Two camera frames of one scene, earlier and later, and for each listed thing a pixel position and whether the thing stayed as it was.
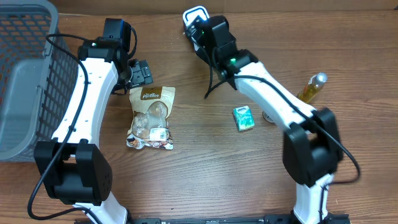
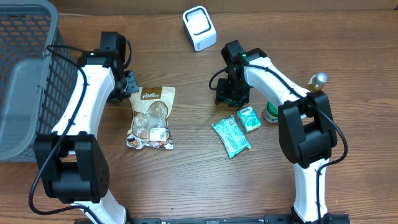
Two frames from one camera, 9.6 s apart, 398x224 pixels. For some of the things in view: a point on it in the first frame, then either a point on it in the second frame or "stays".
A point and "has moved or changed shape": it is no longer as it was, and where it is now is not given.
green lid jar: [270, 116] stays
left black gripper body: [141, 76] → [127, 87]
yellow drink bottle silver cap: [314, 84] stays
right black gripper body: [193, 34] → [230, 93]
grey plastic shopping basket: [38, 73] stays
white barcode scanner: [193, 20] stays
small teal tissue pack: [244, 118] has moved or changed shape
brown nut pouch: [149, 126] stays
